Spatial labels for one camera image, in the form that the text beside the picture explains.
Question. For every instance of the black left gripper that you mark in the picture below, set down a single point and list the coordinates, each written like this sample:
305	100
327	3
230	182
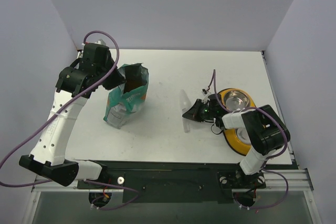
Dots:
112	80

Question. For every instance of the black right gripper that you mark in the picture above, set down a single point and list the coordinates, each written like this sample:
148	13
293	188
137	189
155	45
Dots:
199	111

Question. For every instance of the clear plastic scoop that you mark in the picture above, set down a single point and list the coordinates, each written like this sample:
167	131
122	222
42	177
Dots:
185	105

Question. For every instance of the green white dog food bag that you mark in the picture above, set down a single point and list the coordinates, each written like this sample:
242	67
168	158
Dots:
126	100

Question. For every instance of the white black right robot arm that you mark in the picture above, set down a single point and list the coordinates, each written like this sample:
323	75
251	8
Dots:
257	133

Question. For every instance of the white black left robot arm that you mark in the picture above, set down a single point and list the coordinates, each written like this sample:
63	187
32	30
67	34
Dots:
74	87

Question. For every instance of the far steel bowl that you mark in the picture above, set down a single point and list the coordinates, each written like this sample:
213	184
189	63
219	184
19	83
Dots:
236	100

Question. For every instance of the steel bowl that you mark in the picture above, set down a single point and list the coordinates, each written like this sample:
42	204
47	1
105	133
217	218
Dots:
243	136
236	100

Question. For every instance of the yellow double bowl feeder tray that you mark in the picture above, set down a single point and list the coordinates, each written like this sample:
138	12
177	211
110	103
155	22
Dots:
230	135

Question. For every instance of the near steel bowl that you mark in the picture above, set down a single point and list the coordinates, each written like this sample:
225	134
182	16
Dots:
243	136

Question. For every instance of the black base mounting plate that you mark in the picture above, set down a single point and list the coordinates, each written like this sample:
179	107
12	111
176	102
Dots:
157	182

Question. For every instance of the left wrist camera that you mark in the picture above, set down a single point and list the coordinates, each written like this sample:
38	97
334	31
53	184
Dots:
100	42

